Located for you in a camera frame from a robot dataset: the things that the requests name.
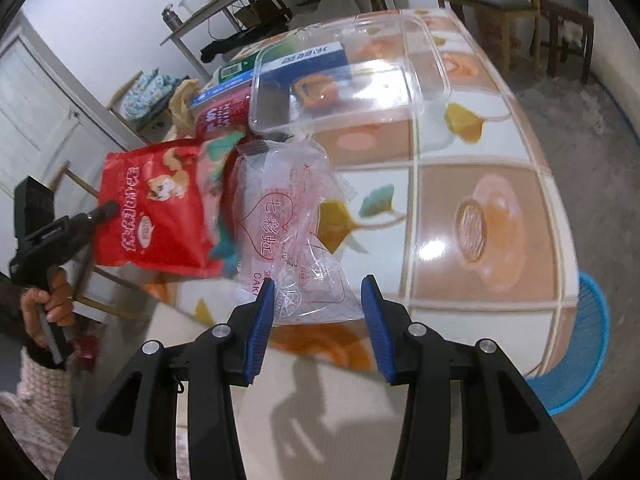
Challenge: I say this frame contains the blue toothpaste box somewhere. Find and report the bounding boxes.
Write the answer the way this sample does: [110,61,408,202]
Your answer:
[257,41,351,111]

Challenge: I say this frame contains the white door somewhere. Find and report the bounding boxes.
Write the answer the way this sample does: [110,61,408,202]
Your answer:
[0,25,131,196]

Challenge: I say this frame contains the red snack bag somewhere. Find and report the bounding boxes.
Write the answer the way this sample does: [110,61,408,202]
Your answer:
[92,139,241,278]

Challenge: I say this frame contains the floral cushion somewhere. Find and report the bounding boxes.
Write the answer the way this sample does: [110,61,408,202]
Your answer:
[121,67,186,121]

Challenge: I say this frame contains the printed white cardboard box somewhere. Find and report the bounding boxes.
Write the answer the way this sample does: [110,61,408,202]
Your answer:
[475,7,531,61]

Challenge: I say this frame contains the bare wooden chair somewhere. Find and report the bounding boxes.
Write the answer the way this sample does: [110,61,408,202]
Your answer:
[47,160,151,321]

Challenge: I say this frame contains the brown cardboard box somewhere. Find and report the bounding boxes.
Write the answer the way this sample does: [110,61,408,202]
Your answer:
[235,0,293,28]

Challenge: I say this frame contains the red white lettered packet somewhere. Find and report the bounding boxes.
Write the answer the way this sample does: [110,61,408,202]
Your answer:
[195,92,251,138]

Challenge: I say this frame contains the blue white packet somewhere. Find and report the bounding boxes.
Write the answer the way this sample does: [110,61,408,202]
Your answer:
[189,71,253,110]

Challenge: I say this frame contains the steel water bottle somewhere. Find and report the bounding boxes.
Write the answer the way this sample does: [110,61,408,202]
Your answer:
[161,4,181,36]

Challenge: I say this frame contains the person's left forearm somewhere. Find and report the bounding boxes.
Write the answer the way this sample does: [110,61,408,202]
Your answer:
[0,330,80,458]

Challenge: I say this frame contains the black cloth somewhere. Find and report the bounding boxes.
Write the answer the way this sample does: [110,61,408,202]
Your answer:
[200,25,281,63]

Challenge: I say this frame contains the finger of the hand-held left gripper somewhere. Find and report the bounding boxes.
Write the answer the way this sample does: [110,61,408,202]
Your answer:
[65,200,120,242]

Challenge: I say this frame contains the white mattress blue edge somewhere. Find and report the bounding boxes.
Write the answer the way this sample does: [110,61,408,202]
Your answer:
[585,0,640,133]

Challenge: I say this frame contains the dark wooden stool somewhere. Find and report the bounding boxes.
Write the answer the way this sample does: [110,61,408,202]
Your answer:
[540,0,596,83]

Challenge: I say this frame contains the clear plastic container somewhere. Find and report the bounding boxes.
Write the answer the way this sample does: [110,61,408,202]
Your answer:
[248,14,453,137]

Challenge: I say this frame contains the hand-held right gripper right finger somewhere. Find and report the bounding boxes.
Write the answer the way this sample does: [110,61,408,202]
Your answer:
[361,275,583,480]

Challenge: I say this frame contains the white pillow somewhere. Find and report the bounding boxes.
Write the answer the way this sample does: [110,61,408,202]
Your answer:
[300,0,371,16]

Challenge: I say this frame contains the blue plastic basket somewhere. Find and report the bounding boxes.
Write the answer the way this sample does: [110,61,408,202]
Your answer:
[525,271,611,416]

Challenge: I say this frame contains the beige paper bag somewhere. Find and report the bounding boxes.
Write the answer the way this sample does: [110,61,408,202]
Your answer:
[169,79,211,138]

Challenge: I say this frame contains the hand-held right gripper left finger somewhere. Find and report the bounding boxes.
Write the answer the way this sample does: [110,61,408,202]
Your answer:
[54,277,277,480]

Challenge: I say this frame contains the clear plastic cake wrapper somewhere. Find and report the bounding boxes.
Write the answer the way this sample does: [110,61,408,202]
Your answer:
[232,137,363,326]

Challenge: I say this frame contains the green plastic bottle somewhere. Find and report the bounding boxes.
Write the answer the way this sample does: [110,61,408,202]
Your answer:
[215,45,271,88]

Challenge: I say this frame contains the person's left hand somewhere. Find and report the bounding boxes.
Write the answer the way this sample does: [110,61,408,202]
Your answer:
[20,267,76,346]

